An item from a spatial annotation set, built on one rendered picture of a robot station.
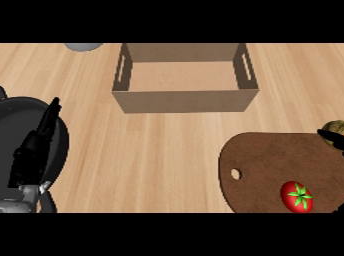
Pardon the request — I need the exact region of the grey round object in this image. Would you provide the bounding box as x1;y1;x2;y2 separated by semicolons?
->
64;43;105;53

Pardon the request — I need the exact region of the open cardboard box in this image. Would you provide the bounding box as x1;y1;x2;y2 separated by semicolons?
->
111;43;262;115

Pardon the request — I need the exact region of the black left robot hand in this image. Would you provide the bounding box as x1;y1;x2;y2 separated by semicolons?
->
8;96;64;189

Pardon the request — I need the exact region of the red tomato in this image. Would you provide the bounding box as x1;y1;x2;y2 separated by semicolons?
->
279;180;315;214

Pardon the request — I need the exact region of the brown wooden cutting board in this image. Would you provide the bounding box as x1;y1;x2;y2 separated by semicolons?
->
217;131;344;214

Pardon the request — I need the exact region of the black round pan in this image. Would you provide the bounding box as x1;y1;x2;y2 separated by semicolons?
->
0;84;71;214

